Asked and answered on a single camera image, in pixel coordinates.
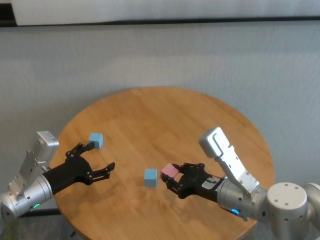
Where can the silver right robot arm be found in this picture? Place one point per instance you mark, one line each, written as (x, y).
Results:
(275, 202)

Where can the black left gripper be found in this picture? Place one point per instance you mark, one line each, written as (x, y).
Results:
(70, 172)

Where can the light blue cube block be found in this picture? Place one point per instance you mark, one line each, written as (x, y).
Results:
(150, 178)
(97, 140)

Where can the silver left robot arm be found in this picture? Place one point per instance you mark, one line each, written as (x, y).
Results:
(27, 197)

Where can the pink cube block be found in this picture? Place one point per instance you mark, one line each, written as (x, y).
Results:
(170, 170)

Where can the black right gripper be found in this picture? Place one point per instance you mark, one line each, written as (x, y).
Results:
(197, 185)

